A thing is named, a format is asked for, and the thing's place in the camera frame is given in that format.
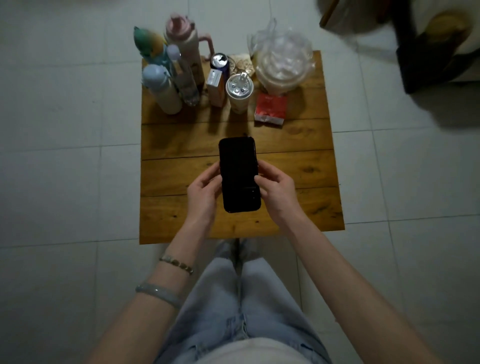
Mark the light blue jeans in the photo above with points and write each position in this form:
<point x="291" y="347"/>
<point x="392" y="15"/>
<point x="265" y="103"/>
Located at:
<point x="240" y="307"/>

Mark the white shirt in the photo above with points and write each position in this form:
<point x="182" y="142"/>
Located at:
<point x="255" y="352"/>

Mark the grey shoe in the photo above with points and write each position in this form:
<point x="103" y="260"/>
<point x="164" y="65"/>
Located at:
<point x="226" y="250"/>
<point x="250" y="249"/>

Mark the person's left thumb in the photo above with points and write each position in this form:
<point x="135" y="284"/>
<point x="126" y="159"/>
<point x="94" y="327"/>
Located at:
<point x="216" y="185"/>

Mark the pale green jade bangle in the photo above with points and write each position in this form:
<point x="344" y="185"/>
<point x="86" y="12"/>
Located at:
<point x="159" y="293"/>

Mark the person's left hand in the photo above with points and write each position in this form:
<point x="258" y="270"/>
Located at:
<point x="200" y="200"/>

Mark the yellow round object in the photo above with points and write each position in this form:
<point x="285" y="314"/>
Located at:
<point x="448" y="25"/>

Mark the blue drink can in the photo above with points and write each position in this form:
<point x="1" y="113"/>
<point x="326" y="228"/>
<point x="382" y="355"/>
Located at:
<point x="219" y="62"/>

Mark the orange and white carton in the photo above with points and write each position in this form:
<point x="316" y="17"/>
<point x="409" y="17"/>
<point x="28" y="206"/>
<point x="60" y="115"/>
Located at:
<point x="215" y="88"/>

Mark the person's right hand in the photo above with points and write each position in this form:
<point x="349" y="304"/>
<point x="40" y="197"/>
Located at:
<point x="281" y="198"/>

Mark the clear plastic bag of containers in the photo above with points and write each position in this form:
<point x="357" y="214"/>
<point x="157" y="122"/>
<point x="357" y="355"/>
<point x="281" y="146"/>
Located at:
<point x="283" y="63"/>

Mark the black smartphone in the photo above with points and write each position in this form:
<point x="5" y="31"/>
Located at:
<point x="239" y="172"/>

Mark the plastic cup with lid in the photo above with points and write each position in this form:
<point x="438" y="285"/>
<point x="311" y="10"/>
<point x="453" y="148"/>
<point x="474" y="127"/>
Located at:
<point x="239" y="92"/>

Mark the beige snack bag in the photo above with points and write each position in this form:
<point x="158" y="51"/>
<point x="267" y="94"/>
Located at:
<point x="242" y="63"/>

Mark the dark furniture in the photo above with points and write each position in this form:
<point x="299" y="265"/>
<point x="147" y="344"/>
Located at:
<point x="431" y="56"/>

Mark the person's left forearm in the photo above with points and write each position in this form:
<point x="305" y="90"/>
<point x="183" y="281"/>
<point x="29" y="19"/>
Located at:
<point x="157" y="300"/>

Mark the wooden stick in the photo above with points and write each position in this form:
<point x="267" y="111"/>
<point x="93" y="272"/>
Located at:
<point x="329" y="13"/>

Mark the person's right thumb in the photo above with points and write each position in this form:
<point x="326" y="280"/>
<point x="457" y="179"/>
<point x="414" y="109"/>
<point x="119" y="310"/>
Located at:
<point x="261" y="185"/>

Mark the cream bottle with blue cap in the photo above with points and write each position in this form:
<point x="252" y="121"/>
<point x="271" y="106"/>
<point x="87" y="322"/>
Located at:
<point x="163" y="92"/>

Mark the person's right forearm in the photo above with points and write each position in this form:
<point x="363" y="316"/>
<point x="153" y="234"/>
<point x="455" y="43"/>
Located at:
<point x="348" y="300"/>

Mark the red packet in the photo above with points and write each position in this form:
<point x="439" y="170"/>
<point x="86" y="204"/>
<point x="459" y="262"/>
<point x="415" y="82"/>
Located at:
<point x="270" y="108"/>

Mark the green and yellow bottle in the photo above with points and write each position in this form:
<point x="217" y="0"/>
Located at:
<point x="150" y="43"/>

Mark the clear plastic water bottle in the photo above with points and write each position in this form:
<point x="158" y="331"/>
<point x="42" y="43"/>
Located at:
<point x="185" y="80"/>

